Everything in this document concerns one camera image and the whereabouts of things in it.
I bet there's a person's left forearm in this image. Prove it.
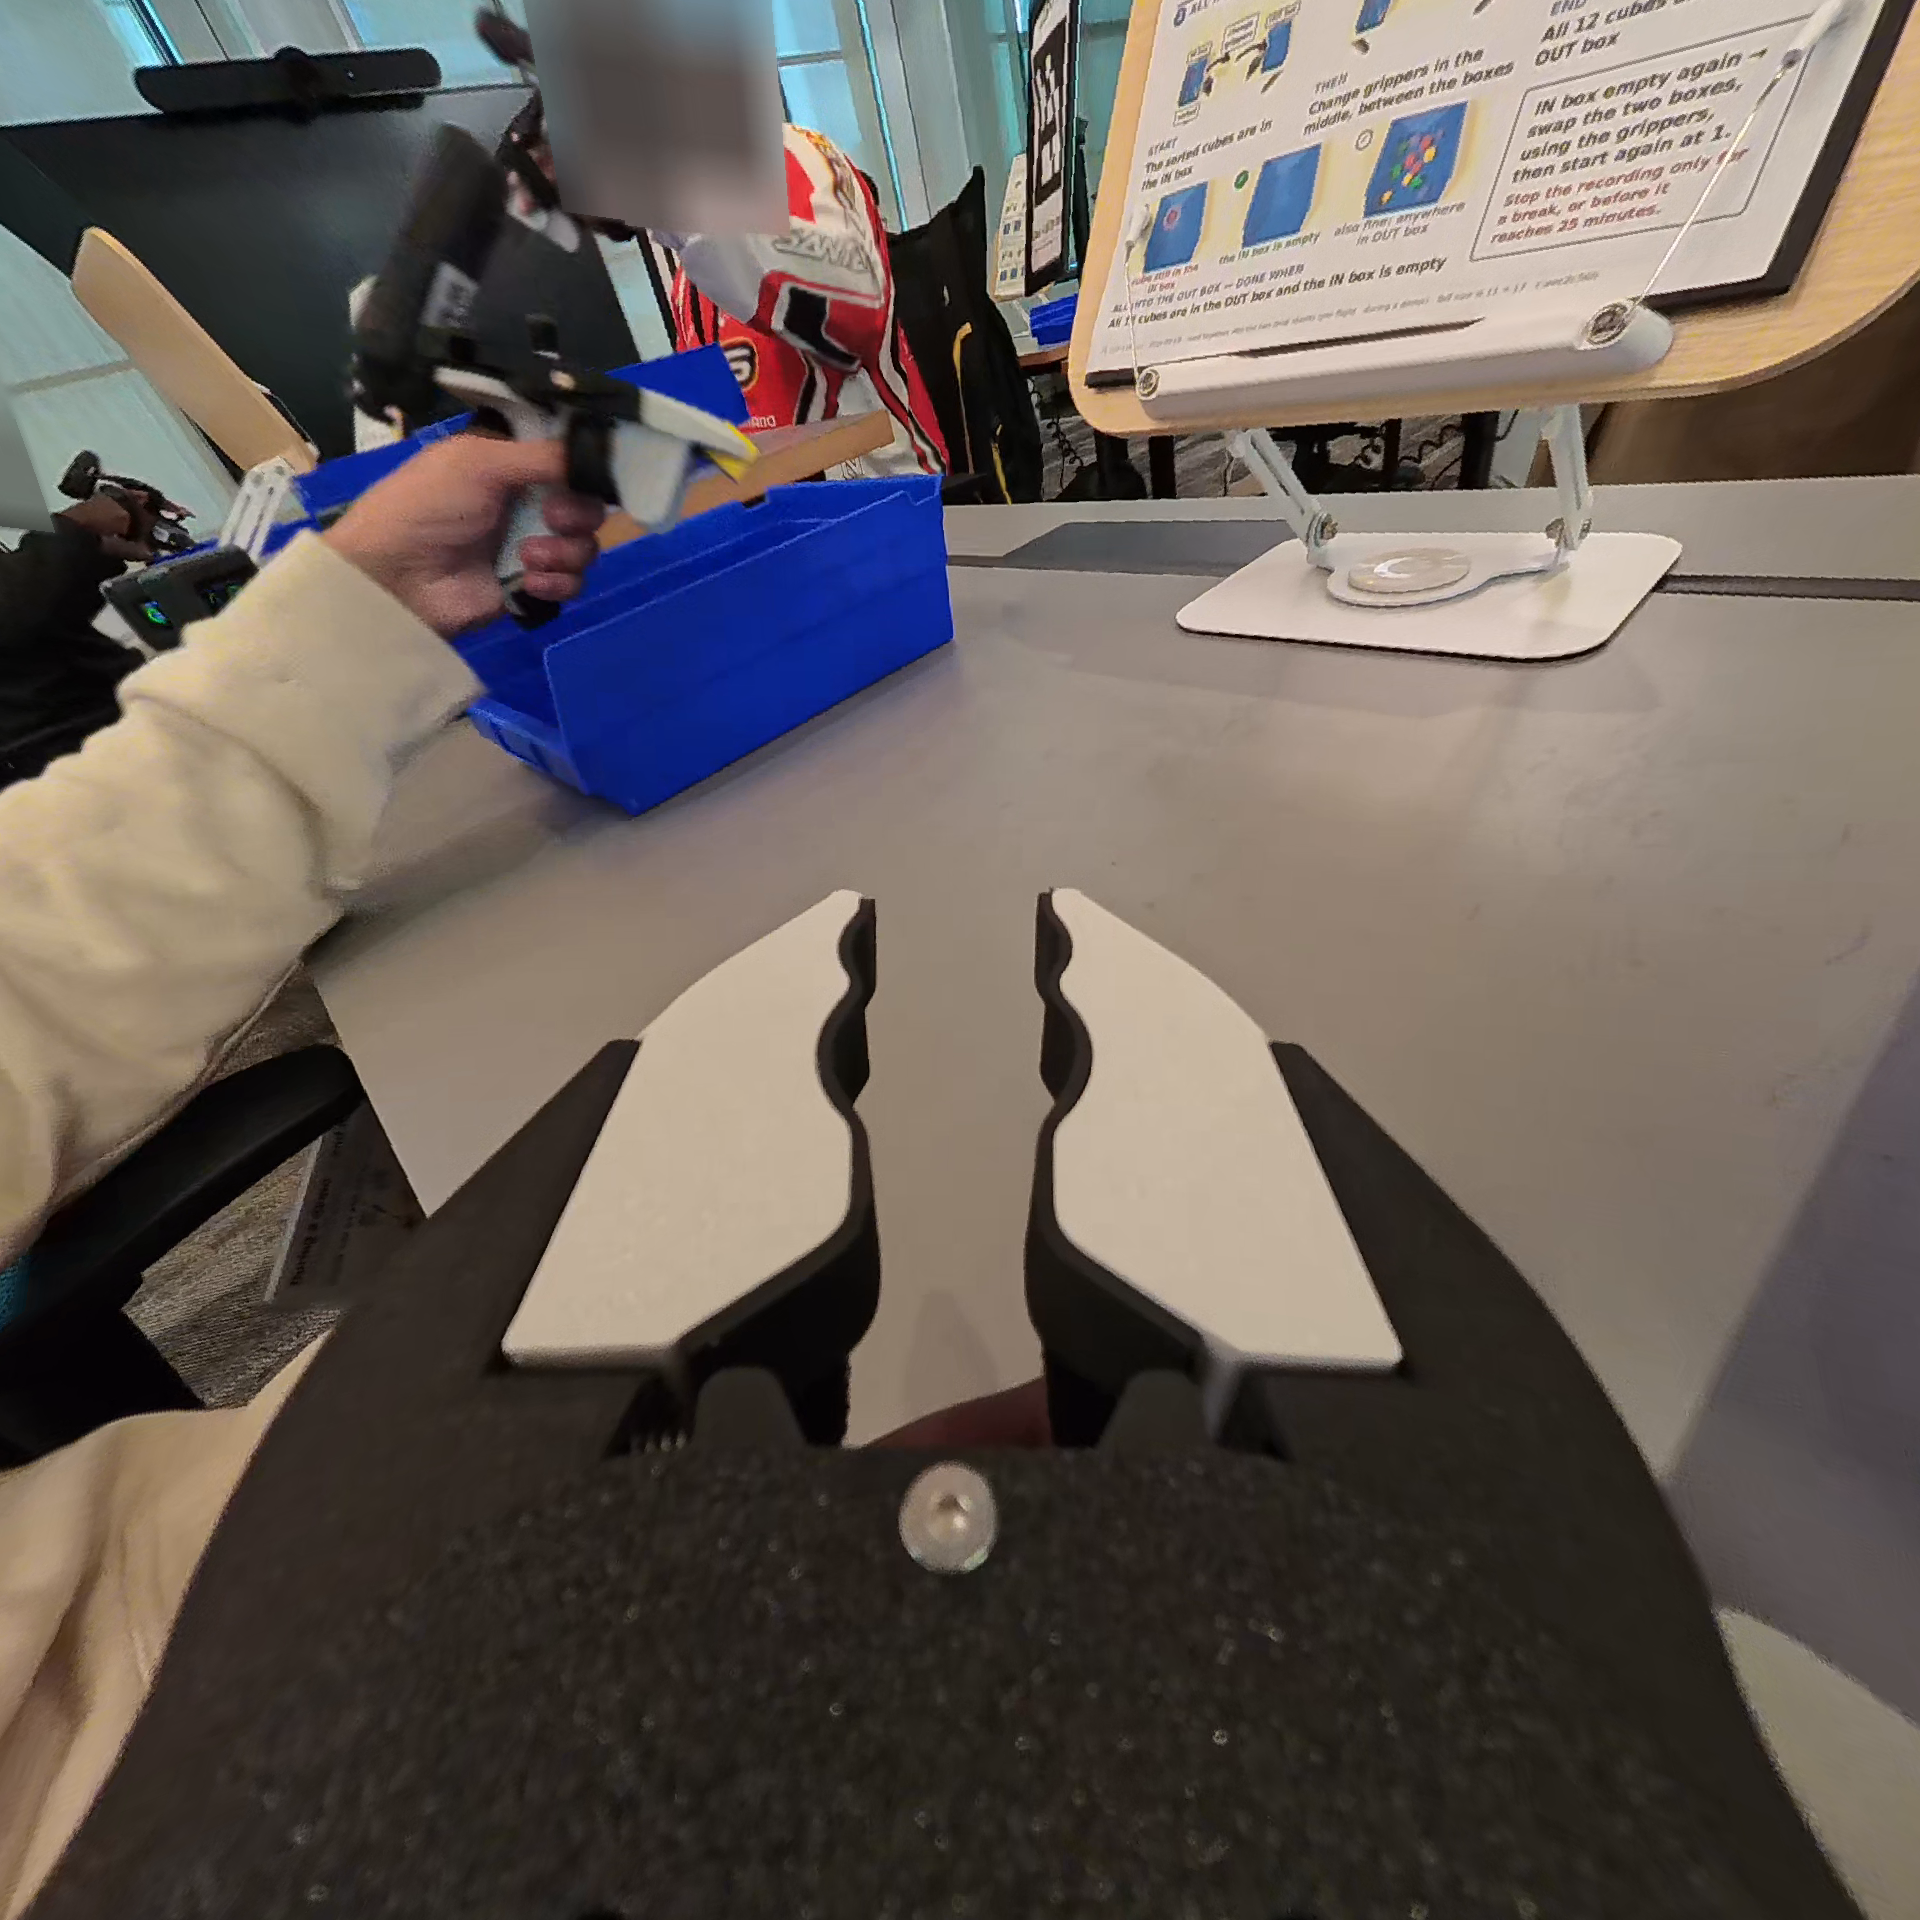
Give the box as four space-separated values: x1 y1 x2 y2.
0 534 485 1264

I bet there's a person's left hand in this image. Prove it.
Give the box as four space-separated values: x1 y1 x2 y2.
322 434 605 643

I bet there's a printed instruction sheet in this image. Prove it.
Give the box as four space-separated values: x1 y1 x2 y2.
1101 0 1889 373

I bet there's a black jacket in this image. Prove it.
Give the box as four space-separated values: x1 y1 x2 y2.
883 166 1047 507

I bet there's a black battery pack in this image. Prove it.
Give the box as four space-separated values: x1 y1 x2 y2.
100 544 260 657

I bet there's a black and white marker sign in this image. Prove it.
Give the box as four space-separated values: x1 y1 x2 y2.
1025 0 1087 297

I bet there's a blue plastic bin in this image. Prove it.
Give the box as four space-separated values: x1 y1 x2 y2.
293 353 752 522
451 472 959 818

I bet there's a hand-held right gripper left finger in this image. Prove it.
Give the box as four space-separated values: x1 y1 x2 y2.
501 887 883 1448

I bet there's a black video bar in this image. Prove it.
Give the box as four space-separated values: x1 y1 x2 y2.
133 47 447 119

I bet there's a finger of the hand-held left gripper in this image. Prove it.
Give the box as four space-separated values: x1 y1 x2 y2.
559 376 761 464
599 421 748 538

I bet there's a black office chair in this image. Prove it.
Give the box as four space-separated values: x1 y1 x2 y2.
0 1042 365 1471

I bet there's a brown wooden desk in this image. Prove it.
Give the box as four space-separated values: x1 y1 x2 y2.
596 413 897 554

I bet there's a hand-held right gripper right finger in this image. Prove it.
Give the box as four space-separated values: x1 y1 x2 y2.
1026 887 1407 1448

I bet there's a black wall screen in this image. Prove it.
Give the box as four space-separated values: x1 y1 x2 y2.
0 87 544 455

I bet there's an instruction sheet on stand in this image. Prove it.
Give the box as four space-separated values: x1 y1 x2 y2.
1069 0 1920 664

